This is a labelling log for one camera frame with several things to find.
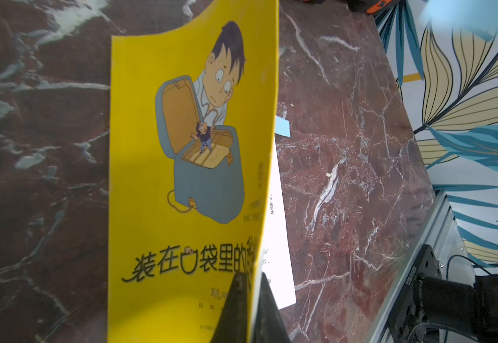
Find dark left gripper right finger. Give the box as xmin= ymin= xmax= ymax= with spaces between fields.
xmin=252 ymin=272 xmax=290 ymax=343

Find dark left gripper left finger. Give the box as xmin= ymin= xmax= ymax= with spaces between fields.
xmin=210 ymin=272 xmax=248 ymax=343

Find yellow cartoon cover book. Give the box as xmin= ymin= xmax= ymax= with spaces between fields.
xmin=107 ymin=1 xmax=280 ymax=342

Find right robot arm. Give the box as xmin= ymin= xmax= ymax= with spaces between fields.
xmin=367 ymin=270 xmax=498 ymax=342

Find lower blue sticky tab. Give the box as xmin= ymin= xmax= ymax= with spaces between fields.
xmin=275 ymin=116 xmax=291 ymax=137

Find black tool case orange latches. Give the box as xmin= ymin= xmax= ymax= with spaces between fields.
xmin=301 ymin=0 xmax=406 ymax=16

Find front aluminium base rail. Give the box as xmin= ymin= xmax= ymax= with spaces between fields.
xmin=364 ymin=191 xmax=475 ymax=342

